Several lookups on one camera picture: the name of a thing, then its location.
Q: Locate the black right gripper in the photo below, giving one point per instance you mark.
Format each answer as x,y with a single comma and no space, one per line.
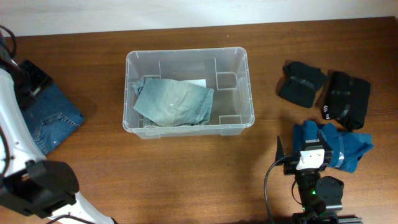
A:
328,158

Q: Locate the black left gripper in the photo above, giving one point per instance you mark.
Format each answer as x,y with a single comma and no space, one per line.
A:
42,80

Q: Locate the dark blue jeans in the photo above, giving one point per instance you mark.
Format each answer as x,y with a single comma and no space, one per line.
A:
52,119

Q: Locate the blue garment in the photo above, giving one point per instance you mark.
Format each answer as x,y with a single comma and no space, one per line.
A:
348,148

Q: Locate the black garment with white print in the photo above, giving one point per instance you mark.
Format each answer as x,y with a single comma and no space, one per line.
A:
347,100

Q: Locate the small black garment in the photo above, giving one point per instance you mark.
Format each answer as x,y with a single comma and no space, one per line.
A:
302,83

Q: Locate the light blue jeans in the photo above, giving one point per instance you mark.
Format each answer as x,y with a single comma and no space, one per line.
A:
168,103

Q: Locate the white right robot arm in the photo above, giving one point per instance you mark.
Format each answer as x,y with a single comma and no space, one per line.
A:
320,197

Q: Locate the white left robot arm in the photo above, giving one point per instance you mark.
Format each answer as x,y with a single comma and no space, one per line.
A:
30,183

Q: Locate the clear plastic storage bin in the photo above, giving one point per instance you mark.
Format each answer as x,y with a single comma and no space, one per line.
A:
225,70

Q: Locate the white label in bin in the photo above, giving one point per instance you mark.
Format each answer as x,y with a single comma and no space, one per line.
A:
198,82

